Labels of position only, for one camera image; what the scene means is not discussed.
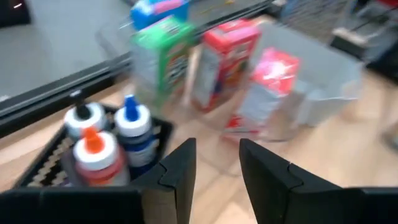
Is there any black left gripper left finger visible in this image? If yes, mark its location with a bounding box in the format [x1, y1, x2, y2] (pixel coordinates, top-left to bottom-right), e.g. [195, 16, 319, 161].
[136, 138, 197, 224]

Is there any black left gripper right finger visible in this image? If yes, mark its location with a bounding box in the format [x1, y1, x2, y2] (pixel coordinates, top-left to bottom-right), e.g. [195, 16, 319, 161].
[239, 139, 343, 224]

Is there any small white-capped bottle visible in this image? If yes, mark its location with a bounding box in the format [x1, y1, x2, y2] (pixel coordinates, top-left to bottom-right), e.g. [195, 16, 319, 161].
[63, 101, 108, 141]
[114, 94, 159, 175]

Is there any red-cap bottle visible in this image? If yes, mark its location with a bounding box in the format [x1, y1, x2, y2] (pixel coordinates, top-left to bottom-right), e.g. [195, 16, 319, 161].
[72, 126, 131, 187]

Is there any red cereal box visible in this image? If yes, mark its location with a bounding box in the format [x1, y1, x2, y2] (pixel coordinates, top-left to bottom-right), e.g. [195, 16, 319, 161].
[191, 18, 261, 113]
[222, 46, 302, 144]

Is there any green cereal box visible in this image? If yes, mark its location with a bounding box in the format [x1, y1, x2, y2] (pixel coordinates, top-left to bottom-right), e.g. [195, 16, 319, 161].
[130, 16, 196, 106]

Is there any blue cereal box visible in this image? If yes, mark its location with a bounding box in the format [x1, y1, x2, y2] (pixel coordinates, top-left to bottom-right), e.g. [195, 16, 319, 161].
[129, 0, 190, 32]

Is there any white plastic bin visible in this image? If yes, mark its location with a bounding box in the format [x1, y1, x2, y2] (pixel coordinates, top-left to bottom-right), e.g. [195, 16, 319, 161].
[257, 23, 364, 128]

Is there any black mesh basket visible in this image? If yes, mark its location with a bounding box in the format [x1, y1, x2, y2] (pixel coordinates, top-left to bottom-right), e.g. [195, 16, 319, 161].
[12, 104, 174, 190]

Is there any clear plastic bin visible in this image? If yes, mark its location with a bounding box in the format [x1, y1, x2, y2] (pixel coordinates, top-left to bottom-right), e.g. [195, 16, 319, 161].
[96, 0, 308, 146]

